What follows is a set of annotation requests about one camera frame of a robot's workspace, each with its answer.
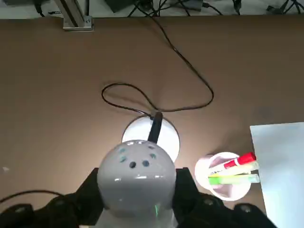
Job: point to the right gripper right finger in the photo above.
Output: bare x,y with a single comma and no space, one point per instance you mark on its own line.
202,211

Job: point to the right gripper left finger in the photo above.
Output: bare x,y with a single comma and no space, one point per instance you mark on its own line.
71,206

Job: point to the yellow highlighter pen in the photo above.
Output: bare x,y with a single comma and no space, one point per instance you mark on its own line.
247,167

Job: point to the red marker pen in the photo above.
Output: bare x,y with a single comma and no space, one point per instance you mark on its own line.
244,158

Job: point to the aluminium frame post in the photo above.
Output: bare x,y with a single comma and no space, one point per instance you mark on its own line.
71,14

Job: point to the white gooseneck desk lamp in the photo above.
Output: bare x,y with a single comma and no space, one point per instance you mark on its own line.
135,180

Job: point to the green highlighter pen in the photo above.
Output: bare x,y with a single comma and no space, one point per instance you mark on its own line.
228,180

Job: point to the white pen cup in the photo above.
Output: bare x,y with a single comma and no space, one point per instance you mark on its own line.
225,194

